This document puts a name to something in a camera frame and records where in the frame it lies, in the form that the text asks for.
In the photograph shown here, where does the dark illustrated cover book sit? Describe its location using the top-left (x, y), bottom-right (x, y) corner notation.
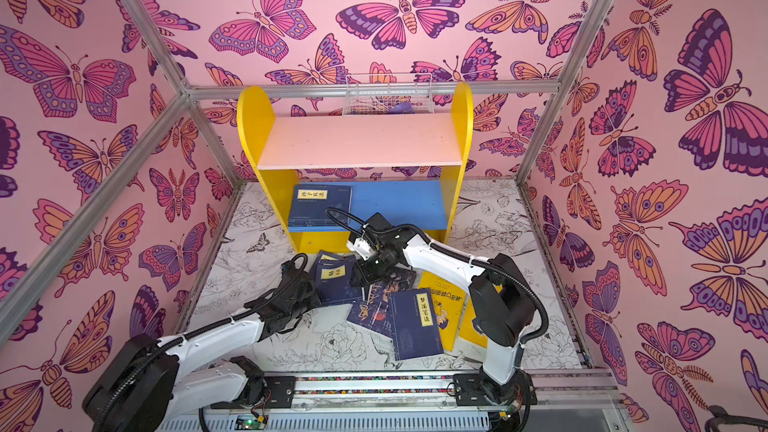
top-left (346, 268), bottom-right (417, 338)

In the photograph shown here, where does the blue book Sunzi Bingfa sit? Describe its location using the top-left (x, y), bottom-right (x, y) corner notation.
top-left (287, 183), bottom-right (352, 232)

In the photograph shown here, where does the aluminium rail front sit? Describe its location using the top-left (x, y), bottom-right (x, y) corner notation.
top-left (128, 370), bottom-right (625, 415)

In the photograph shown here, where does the yellow shelf with blue board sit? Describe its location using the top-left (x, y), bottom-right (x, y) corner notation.
top-left (237, 83), bottom-right (474, 253)

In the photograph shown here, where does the clear wire basket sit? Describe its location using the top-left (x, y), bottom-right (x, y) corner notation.
top-left (342, 70), bottom-right (435, 116)

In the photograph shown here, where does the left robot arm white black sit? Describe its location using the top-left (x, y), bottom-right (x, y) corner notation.
top-left (82, 253), bottom-right (320, 431)

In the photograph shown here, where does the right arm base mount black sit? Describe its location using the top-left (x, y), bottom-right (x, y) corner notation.
top-left (452, 370), bottom-right (538, 407)

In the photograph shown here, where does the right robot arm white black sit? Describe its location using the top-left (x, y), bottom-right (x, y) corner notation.
top-left (339, 212), bottom-right (550, 404)

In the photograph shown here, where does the green circuit board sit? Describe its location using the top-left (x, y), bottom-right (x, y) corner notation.
top-left (235, 415), bottom-right (268, 431)

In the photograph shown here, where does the blue book Mengxi Bitan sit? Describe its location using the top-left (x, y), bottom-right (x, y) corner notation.
top-left (390, 288), bottom-right (444, 361)

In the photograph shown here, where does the yellow book with orange figure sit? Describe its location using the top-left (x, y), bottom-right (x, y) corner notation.
top-left (419, 271), bottom-right (466, 352)

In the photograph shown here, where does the yellow book with cartoon face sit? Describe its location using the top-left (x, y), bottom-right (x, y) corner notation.
top-left (458, 299), bottom-right (487, 348)

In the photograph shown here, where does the blue book bottom of fan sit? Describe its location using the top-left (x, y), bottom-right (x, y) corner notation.
top-left (311, 251), bottom-right (346, 272)

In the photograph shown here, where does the blue book Yijing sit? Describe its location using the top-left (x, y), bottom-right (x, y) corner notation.
top-left (314, 256), bottom-right (363, 306)

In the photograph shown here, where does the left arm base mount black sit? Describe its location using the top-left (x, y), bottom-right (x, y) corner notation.
top-left (234, 376), bottom-right (297, 409)

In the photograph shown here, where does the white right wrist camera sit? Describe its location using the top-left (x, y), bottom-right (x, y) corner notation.
top-left (346, 233), bottom-right (378, 260)

